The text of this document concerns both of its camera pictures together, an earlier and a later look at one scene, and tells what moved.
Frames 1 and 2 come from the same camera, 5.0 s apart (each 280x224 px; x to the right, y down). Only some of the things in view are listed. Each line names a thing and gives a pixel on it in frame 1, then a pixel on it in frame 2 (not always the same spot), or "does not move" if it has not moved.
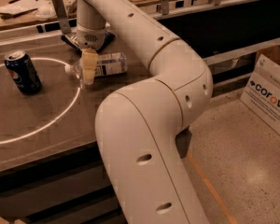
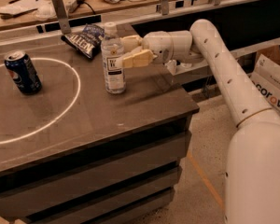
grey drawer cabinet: x=69 y=187 does not move
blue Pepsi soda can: x=23 y=72 does not move
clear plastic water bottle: x=106 y=64 to x=112 y=59
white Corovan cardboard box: x=267 y=94 does not move
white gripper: x=91 y=37 to x=158 y=46
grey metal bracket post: x=61 y=12 does not move
